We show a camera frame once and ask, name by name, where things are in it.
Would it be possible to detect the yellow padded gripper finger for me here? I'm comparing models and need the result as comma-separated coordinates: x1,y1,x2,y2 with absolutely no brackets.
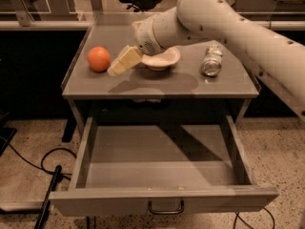
107,45,143,76

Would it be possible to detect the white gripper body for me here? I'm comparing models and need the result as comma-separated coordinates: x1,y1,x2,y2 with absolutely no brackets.
132,14,166,55

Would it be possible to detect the orange fruit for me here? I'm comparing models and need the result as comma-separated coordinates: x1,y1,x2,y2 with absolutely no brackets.
87,47,111,73

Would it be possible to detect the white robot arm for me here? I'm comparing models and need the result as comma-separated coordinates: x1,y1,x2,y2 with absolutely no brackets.
108,0,305,117

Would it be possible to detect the open grey top drawer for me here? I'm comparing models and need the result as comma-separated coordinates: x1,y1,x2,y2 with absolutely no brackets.
51,116,278,216

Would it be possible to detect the white paper bowl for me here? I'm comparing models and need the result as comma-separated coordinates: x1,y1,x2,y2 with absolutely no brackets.
142,47,180,71

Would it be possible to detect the silver soda can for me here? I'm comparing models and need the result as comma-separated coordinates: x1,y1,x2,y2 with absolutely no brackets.
200,45,223,77

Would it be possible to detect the grey cabinet table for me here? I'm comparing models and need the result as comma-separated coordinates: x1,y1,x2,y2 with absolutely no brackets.
60,12,261,135

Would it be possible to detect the black pole on floor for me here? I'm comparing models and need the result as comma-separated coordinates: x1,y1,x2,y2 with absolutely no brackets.
34,165,62,229

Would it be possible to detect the white horizontal rail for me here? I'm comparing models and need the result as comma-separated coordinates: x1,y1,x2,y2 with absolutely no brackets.
0,21,305,31

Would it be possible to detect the black floor cable left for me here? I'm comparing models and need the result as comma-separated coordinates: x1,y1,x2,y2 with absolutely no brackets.
0,135,78,181

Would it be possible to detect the black floor cable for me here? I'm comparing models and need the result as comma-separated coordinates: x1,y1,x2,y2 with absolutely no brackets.
233,207,276,229
0,135,78,181

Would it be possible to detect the black drawer handle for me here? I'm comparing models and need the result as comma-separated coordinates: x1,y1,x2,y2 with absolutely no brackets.
148,200,185,216

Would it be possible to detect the black floor cable right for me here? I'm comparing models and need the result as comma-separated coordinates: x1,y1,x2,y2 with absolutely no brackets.
233,207,276,229

